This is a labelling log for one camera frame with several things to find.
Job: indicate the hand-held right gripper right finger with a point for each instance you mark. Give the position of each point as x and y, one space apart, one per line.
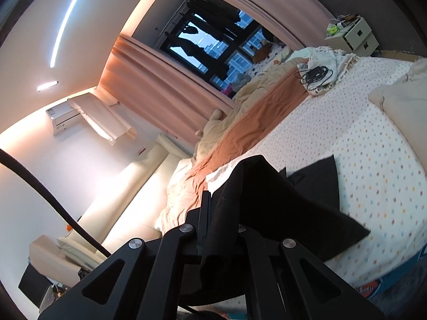
263 263

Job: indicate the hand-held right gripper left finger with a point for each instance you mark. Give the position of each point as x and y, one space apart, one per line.
203 213

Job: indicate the black jacket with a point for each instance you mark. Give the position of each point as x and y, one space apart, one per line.
283 200

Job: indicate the cream upholstered bed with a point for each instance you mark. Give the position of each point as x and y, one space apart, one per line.
133 186

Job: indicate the beige plush toy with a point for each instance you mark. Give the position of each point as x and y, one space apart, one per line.
213 123

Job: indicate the orange blanket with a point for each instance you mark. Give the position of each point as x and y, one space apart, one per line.
260 116

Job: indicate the white hanging shirt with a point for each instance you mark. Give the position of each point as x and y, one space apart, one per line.
100 116

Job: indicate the beige quilt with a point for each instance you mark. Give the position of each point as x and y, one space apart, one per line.
260 80

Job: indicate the white dotted sheet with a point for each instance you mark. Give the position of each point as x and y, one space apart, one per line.
367 160

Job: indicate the long black hanging coat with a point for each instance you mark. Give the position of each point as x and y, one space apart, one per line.
200 53

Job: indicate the white air conditioner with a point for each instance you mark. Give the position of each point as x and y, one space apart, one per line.
63 120

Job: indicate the brown plush toy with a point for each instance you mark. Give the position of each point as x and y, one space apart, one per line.
262 53

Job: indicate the dotted window seat cushion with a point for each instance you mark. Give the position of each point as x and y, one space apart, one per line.
278 51

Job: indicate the white patterned cloth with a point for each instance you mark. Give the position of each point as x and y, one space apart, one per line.
327 56

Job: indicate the beige folded blanket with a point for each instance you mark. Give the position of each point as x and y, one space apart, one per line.
400 106

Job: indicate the ceiling light strip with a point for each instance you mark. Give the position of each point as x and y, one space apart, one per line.
66 23

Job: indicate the cream nightstand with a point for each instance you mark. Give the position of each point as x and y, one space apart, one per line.
358 36

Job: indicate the cardboard box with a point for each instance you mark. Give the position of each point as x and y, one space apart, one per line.
397 54

